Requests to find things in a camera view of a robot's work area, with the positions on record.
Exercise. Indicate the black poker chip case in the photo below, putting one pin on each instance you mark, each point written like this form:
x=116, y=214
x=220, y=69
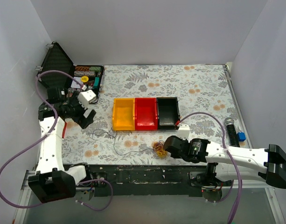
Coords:
x=56, y=59

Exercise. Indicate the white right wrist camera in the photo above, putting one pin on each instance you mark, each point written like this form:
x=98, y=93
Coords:
x=183, y=131

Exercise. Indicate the floral table mat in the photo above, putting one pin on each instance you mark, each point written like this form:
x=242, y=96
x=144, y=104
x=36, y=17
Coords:
x=204, y=98

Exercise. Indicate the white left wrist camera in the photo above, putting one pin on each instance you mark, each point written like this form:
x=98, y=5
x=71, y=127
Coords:
x=86, y=97

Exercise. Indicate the yellow plastic bin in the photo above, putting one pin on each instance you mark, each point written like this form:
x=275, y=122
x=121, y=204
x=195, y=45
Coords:
x=123, y=117

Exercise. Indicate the red plastic bin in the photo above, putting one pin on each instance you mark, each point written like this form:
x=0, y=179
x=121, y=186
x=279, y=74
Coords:
x=146, y=117

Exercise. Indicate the aluminium frame rail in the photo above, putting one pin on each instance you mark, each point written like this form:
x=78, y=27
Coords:
x=26, y=179

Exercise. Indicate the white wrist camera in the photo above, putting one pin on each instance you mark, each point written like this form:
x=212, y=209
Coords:
x=183, y=131
x=86, y=97

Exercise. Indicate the yellow round chip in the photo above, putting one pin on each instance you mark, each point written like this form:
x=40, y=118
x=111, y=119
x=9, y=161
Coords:
x=84, y=79

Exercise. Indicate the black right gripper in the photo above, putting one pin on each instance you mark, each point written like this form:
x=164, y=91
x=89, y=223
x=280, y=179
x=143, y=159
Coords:
x=171, y=147

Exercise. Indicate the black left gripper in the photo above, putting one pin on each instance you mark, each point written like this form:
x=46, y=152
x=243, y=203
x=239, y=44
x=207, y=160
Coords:
x=82, y=115

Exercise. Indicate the black plastic bin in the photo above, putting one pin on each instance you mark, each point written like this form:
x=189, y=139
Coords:
x=168, y=113

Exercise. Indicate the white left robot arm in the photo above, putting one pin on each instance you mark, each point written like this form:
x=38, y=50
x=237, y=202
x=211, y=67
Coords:
x=51, y=124

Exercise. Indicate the black microphone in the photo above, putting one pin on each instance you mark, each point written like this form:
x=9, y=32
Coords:
x=231, y=131

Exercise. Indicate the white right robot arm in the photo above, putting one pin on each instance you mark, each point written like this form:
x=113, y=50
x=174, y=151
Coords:
x=264, y=164

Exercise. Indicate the blue toy block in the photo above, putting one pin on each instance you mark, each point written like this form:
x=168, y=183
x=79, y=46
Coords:
x=241, y=136

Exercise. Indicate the red white toy block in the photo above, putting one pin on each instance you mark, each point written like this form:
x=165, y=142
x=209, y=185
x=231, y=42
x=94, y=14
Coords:
x=64, y=130

